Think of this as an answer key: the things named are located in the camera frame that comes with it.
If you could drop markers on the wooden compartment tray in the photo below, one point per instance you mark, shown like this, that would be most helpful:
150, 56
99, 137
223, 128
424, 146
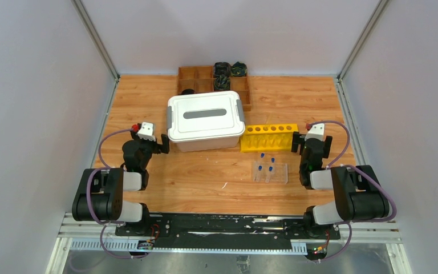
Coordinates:
201, 79

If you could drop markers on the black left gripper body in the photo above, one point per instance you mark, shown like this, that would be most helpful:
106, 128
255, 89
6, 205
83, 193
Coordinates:
158, 146

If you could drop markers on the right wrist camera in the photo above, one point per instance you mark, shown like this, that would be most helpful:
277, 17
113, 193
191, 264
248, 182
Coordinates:
315, 131

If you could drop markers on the clear plastic bag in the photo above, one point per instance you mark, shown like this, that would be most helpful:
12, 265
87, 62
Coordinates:
280, 176

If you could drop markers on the left grey bin handle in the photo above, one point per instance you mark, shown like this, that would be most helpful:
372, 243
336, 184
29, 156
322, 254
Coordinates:
169, 117

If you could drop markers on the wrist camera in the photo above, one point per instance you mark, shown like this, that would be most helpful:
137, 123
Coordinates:
315, 131
146, 131

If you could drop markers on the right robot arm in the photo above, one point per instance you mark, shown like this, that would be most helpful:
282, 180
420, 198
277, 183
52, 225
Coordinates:
358, 195

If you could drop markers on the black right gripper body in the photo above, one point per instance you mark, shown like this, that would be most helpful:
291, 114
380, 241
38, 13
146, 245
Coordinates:
302, 161

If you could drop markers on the white plastic bin lid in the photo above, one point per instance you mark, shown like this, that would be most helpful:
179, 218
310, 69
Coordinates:
206, 116

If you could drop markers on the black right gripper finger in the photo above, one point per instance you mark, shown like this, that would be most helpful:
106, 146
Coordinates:
327, 145
298, 142

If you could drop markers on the black round cap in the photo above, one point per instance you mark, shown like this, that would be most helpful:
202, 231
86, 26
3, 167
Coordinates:
188, 91

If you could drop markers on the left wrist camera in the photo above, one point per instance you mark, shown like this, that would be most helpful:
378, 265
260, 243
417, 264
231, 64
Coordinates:
146, 131

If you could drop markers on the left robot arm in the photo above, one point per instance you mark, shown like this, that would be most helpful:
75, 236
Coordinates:
99, 196

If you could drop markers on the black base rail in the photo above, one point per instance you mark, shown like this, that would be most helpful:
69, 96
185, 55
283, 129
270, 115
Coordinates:
219, 233

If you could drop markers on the yellow test tube rack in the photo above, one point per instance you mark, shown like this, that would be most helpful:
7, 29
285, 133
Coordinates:
267, 137

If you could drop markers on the pink plastic storage bin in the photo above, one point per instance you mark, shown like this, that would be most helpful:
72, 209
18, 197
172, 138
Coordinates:
207, 144

